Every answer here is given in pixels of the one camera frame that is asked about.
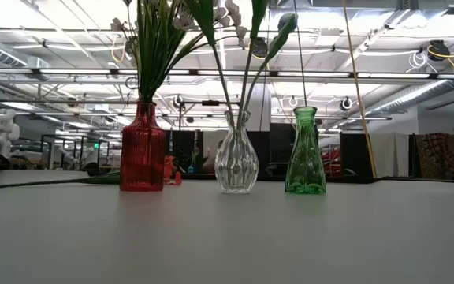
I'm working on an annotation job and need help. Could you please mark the red artificial flower bunch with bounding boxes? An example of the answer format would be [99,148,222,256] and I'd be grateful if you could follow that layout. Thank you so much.
[0,155,184,189]

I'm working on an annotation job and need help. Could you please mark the black metal cage frame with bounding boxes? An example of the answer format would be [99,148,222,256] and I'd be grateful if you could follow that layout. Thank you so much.
[39,134,112,171]

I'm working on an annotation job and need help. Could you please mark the black partition panel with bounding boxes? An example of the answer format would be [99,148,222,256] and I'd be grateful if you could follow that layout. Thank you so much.
[339,133,373,179]

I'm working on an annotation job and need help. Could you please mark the pale pink blossom bunch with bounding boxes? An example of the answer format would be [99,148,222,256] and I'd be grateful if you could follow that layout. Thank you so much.
[109,0,249,103]

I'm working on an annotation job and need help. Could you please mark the clear glass vase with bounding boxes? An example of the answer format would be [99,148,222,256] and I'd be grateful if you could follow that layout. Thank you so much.
[214,109,259,195]

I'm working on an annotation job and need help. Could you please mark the red ribbed glass vase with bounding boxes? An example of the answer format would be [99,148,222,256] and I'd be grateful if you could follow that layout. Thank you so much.
[119,101,168,193]

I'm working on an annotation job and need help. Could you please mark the black metal frame stand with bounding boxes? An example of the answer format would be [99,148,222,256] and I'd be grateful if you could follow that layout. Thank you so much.
[177,100,243,174]

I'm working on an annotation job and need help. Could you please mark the yellow hanging cable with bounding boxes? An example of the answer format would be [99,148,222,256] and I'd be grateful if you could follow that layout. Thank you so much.
[341,0,378,179]

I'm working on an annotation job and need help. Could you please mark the white building column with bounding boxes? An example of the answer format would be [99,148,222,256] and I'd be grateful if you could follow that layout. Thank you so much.
[241,82,272,133]

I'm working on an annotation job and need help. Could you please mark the green glass vase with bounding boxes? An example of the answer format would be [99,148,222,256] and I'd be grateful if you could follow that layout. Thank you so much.
[284,106,327,195]

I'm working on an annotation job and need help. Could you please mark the red equipment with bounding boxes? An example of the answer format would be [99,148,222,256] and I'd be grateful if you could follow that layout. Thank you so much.
[323,148,342,178]

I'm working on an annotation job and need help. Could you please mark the black hanging cable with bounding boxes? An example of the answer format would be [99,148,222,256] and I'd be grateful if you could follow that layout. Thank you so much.
[292,0,309,108]

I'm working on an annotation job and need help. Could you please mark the white hanging cloth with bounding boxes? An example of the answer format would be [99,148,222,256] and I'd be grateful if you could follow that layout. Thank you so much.
[370,132,412,178]

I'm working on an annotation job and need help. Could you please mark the patterned hanging rug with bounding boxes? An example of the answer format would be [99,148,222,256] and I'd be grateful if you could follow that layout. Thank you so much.
[415,132,454,181]

